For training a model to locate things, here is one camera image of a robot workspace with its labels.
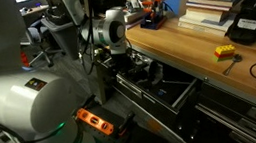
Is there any orange spirit level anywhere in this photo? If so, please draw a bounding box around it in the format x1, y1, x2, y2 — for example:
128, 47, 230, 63
74, 103, 116, 140

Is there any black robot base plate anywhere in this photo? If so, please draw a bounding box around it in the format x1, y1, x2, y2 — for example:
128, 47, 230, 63
70, 87, 140, 143

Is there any small blue item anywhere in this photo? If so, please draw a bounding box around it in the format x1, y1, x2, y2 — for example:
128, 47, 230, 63
157, 87, 168, 98

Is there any silver foil bag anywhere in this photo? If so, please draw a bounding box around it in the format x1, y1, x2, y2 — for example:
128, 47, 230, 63
124, 0, 145, 15

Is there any metal spoon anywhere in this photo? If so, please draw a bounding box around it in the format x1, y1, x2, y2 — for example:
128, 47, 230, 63
220, 53, 245, 77

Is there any closed drawer bank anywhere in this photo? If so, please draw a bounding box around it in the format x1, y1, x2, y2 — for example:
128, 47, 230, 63
169, 73, 256, 143

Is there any white paper sheet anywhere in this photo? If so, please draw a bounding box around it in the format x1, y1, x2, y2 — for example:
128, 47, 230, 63
146, 59, 170, 92

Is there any wooden frame post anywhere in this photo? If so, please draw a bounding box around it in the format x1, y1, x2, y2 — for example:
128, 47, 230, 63
91, 56, 109, 105

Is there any orange T-handle wrench rack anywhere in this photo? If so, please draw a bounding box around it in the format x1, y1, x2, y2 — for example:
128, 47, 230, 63
136, 0, 171, 33

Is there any yellow red green lego block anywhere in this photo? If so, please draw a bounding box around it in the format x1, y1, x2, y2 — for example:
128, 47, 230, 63
212, 43, 237, 63

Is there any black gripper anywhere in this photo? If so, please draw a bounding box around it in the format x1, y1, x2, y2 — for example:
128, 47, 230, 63
110, 47, 139, 75

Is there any open workbench drawer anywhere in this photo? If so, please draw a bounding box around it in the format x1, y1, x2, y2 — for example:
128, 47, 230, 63
96, 36, 208, 124

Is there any background office desk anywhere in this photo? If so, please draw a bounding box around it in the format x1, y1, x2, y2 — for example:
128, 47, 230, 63
19, 4, 51, 19

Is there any grey office chair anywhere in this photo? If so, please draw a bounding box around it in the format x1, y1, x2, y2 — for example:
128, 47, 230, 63
21, 14, 67, 71

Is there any grey trash bin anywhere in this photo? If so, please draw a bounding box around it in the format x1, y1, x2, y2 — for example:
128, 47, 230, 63
40, 11, 92, 65

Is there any tall stack of books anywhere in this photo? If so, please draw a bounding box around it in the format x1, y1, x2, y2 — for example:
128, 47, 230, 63
174, 0, 251, 43

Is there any black bin bag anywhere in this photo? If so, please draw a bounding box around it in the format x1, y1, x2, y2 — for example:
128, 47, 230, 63
45, 2, 74, 26

